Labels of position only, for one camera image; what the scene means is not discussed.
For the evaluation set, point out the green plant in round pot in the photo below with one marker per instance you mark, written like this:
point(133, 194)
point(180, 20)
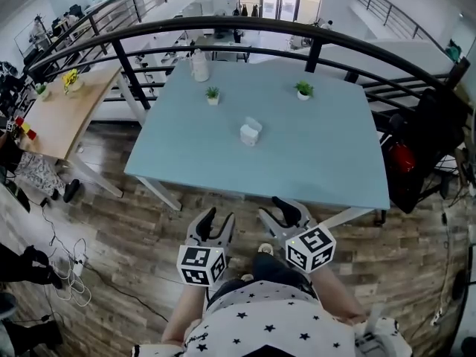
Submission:
point(303, 90)

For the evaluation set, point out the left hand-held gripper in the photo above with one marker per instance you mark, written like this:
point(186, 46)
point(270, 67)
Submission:
point(201, 264)

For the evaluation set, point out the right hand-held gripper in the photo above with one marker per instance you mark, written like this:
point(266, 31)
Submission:
point(310, 247)

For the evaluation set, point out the small green potted plant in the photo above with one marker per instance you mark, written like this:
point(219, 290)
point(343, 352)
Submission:
point(42, 91)

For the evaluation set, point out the small white box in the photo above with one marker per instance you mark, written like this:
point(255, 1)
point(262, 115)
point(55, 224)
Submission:
point(248, 136)

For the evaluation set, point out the red bag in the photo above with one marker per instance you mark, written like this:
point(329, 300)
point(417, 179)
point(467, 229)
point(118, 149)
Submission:
point(401, 160)

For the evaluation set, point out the person's dark trousers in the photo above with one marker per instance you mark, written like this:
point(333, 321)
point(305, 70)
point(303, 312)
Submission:
point(275, 270)

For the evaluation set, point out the green plant in square pot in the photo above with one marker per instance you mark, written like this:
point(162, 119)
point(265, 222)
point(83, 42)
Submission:
point(212, 96)

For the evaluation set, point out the yellow flower plant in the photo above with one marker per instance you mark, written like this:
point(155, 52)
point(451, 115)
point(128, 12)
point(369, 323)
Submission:
point(71, 80)

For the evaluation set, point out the light blue table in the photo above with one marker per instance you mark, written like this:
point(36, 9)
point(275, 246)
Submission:
point(260, 162)

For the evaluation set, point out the person's beige shoe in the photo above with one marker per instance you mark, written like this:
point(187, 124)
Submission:
point(266, 249)
point(246, 276)

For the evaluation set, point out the person's right forearm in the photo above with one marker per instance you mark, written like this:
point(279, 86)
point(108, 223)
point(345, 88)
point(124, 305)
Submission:
point(338, 296)

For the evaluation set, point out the black metal railing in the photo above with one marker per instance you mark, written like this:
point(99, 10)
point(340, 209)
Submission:
point(223, 22)

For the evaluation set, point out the black chair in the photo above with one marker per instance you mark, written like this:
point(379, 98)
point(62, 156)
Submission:
point(431, 132)

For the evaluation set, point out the white star-print shirt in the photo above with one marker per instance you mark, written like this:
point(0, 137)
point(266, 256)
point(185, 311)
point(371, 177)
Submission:
point(275, 322)

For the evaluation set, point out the white power strip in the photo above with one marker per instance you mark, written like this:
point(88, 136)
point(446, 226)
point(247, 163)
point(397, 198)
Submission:
point(79, 265)

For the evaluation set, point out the light wooden table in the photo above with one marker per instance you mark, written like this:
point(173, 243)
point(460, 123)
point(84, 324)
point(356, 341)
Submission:
point(70, 114)

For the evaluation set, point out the red and yellow blocks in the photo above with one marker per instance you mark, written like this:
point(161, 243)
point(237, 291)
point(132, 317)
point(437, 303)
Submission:
point(26, 128)

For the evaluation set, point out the person's left forearm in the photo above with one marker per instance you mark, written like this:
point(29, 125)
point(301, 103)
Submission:
point(186, 311)

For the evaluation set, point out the white patterned water bottle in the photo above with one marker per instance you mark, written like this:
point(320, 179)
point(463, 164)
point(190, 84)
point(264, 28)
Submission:
point(199, 67)

